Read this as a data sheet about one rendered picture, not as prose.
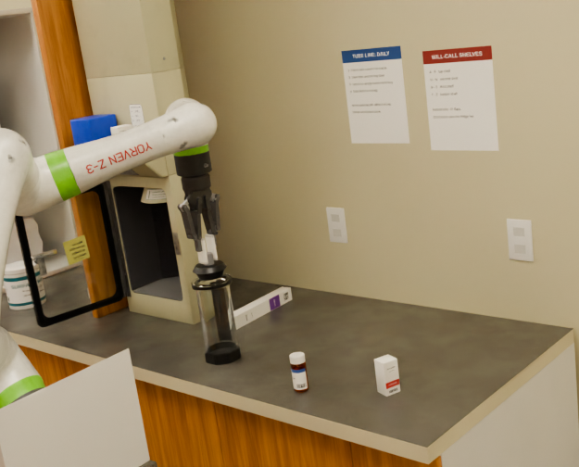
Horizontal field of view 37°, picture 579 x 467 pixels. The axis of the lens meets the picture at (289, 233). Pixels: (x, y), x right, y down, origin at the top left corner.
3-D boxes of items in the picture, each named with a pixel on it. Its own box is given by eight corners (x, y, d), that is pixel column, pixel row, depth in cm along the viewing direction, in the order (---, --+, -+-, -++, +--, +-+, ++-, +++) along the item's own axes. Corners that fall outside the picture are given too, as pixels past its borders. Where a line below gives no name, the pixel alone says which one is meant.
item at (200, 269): (211, 270, 238) (207, 246, 236) (234, 273, 231) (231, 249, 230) (186, 280, 231) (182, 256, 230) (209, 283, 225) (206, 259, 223)
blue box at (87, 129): (101, 143, 271) (95, 114, 269) (120, 143, 265) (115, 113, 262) (74, 149, 264) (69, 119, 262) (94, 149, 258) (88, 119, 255)
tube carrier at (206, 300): (223, 343, 244) (211, 271, 239) (250, 349, 237) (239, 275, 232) (195, 358, 237) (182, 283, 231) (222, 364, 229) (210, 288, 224)
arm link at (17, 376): (-19, 417, 171) (-68, 346, 177) (5, 432, 186) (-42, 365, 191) (37, 376, 175) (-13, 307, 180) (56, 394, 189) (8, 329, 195)
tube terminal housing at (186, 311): (184, 287, 305) (147, 68, 286) (250, 298, 284) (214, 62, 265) (129, 310, 288) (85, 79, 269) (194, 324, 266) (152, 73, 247)
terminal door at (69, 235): (124, 299, 284) (102, 181, 275) (39, 329, 266) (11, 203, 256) (123, 298, 285) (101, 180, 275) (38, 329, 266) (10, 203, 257)
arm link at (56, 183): (-4, 208, 192) (-19, 164, 196) (12, 232, 204) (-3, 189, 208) (74, 179, 195) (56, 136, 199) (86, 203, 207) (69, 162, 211)
